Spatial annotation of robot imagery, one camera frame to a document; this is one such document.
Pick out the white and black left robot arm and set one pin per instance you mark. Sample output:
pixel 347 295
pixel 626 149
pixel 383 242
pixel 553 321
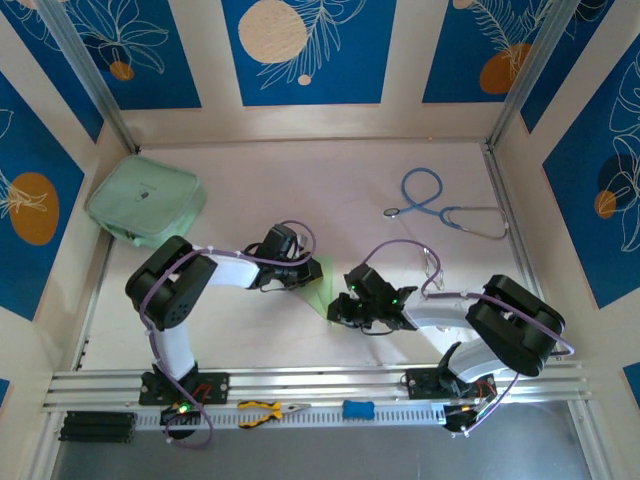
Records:
pixel 235 272

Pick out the aluminium mounting rail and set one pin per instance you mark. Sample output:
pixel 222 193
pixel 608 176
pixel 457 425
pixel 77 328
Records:
pixel 300 382

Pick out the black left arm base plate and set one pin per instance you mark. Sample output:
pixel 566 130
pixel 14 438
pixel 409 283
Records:
pixel 220 385

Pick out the blue bone-shaped sponge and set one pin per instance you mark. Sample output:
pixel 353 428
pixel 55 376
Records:
pixel 357 410

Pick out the black stacked blocks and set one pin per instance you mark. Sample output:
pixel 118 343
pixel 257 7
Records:
pixel 97 427

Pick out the aluminium frame post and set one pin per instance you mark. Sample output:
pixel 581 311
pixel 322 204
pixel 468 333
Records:
pixel 532 75
pixel 87 75

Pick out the aluminium side rail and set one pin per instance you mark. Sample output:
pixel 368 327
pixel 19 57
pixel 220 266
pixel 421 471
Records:
pixel 505 200
pixel 92 310

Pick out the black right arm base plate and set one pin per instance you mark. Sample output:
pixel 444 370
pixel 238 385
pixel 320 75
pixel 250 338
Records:
pixel 420 382

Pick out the mint green zip pouch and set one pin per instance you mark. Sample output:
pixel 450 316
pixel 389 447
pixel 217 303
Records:
pixel 145 200

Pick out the light green paper sheet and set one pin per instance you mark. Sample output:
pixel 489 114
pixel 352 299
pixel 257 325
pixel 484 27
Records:
pixel 322 300

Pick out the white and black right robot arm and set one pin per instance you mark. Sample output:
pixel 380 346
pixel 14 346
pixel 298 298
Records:
pixel 515 325

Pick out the blue stethoscope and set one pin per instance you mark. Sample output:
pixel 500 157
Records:
pixel 418 202

